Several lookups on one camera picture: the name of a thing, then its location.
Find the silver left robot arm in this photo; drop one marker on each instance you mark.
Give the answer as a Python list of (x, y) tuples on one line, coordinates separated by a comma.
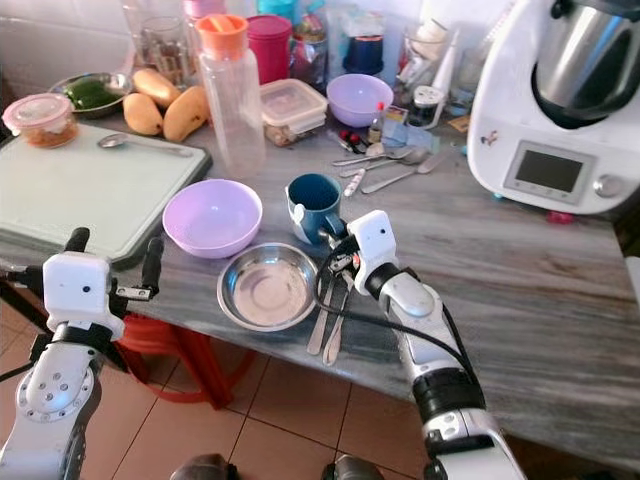
[(60, 400)]

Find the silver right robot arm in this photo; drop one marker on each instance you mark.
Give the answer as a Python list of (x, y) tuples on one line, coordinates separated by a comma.
[(420, 305)]

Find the blue mug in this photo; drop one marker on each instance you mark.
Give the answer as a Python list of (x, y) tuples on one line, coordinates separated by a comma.
[(315, 193)]

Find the pale green cutting board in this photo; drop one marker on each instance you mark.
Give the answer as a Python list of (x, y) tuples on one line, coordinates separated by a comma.
[(90, 195)]

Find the white and red tube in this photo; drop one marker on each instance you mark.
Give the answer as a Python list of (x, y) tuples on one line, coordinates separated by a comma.
[(353, 183)]

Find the steel spoon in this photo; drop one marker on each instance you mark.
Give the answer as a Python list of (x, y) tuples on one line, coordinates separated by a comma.
[(405, 154), (400, 176), (112, 140), (317, 333), (370, 166)]

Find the shallow steel bowl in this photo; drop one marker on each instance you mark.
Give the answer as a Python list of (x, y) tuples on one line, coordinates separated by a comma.
[(268, 290)]

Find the large purple plastic bowl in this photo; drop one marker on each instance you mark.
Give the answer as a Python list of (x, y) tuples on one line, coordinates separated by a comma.
[(212, 218)]

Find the steel fork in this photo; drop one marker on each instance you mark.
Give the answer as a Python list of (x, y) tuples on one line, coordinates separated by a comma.
[(333, 345)]

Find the red plastic stool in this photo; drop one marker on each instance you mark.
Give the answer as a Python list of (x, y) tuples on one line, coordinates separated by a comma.
[(190, 365)]

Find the small bottle with red cap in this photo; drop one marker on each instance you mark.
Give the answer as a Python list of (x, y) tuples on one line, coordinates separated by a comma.
[(378, 125)]

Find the round container with pink lid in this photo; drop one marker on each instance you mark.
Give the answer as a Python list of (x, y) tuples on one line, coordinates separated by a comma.
[(40, 117)]

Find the square clear food container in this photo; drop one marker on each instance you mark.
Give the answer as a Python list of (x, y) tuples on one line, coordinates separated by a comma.
[(292, 107)]

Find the yellow mango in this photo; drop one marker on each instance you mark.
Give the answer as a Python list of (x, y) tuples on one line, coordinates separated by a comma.
[(156, 86), (185, 113), (142, 115)]

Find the small purple plastic bowl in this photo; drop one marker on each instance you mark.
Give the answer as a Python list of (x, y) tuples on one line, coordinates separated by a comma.
[(359, 97)]

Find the steel bowl with greens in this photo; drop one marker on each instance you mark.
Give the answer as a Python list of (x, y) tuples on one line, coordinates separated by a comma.
[(90, 93)]

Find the clear bottle with orange cap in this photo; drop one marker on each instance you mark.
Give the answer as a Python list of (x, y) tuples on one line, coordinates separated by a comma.
[(231, 100)]

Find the small dark jar white lid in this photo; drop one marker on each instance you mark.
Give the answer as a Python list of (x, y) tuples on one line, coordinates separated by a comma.
[(428, 98)]

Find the dark blue cup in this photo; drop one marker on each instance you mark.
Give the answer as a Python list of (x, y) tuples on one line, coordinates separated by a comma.
[(364, 55)]

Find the clear jar with colourful contents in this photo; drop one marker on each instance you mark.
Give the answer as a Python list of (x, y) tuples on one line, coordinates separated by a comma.
[(308, 50)]

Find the magenta plastic cup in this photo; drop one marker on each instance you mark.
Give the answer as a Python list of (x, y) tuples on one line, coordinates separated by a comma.
[(269, 50)]

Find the robot right leg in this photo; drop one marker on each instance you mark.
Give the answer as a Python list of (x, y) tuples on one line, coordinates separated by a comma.
[(355, 469)]

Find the robot leg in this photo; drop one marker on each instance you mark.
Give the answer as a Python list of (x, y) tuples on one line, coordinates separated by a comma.
[(355, 469), (205, 468)]

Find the glass jar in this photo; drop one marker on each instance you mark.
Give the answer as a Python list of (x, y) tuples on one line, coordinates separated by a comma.
[(162, 50)]

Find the robot left leg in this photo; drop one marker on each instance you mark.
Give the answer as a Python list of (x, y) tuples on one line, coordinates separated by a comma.
[(205, 468)]

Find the white kitchen food processor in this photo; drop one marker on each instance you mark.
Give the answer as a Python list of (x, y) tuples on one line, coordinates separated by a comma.
[(500, 100)]

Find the teal lid container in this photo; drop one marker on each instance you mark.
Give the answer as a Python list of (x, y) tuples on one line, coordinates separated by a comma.
[(275, 8)]

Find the pink bottle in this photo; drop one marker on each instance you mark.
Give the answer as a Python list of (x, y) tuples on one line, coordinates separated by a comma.
[(203, 8)]

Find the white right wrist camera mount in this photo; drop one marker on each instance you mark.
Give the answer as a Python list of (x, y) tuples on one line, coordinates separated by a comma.
[(373, 243)]

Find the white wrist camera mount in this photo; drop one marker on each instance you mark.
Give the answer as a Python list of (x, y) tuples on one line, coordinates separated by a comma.
[(373, 243), (82, 290)]

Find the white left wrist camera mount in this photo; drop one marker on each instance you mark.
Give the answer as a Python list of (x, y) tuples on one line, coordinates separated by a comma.
[(82, 290)]

